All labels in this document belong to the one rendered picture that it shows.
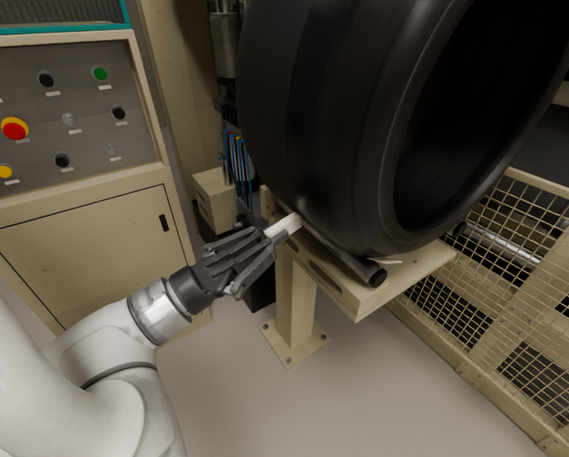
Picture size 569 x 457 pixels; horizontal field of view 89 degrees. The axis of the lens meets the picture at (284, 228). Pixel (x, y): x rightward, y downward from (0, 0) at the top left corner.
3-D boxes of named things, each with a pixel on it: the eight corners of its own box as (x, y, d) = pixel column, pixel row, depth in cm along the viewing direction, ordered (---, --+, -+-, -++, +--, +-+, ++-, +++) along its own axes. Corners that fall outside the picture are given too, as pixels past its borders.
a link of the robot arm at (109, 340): (154, 310, 51) (179, 374, 43) (68, 368, 48) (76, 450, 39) (116, 279, 44) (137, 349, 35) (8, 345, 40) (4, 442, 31)
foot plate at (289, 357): (258, 326, 150) (257, 324, 148) (299, 303, 161) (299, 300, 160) (286, 370, 132) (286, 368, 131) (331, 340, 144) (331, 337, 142)
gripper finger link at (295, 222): (265, 233, 49) (267, 236, 48) (298, 211, 50) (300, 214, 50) (269, 245, 51) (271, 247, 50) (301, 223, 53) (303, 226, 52)
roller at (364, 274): (289, 203, 82) (275, 208, 80) (289, 189, 79) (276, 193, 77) (385, 283, 59) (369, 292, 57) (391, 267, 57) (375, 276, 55)
